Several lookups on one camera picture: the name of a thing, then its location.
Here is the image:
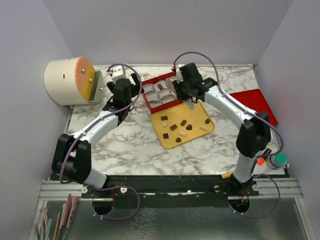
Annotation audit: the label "clear and metal tongs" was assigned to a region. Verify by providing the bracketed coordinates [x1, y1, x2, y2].
[165, 77, 199, 111]

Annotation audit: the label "red chocolate box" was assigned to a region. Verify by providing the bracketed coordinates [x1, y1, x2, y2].
[142, 72, 182, 114]

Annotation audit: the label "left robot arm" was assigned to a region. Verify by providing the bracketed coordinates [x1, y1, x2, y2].
[51, 72, 144, 198]

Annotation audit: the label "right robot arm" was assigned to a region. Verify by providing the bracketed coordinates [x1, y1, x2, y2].
[167, 63, 271, 196]

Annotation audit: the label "white chocolate piece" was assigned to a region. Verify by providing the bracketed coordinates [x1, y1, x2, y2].
[179, 131, 187, 137]
[200, 125, 208, 131]
[161, 122, 168, 128]

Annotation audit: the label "grey green drawer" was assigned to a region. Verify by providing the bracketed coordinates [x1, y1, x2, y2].
[88, 71, 104, 105]

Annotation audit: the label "yellow plastic tray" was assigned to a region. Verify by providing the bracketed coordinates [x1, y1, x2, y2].
[150, 101, 215, 149]

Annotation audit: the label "white cylindrical container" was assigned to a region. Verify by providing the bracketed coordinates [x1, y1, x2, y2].
[44, 56, 95, 106]

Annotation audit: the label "red box lid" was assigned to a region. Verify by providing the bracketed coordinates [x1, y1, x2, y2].
[230, 89, 278, 126]

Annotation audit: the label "orange highlighter pen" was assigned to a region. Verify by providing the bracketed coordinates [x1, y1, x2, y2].
[257, 148, 272, 166]

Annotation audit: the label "green lid jar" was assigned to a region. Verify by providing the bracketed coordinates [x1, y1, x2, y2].
[265, 153, 287, 170]

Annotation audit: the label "pink tool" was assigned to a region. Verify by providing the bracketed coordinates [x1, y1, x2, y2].
[59, 194, 80, 229]

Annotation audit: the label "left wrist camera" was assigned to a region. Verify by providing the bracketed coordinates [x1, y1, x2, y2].
[110, 65, 127, 84]

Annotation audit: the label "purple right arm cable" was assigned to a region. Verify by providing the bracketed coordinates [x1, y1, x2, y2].
[172, 51, 285, 219]

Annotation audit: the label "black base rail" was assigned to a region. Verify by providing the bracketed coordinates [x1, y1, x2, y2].
[83, 175, 257, 209]

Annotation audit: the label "aluminium frame rail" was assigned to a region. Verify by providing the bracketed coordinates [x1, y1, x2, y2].
[38, 178, 305, 201]

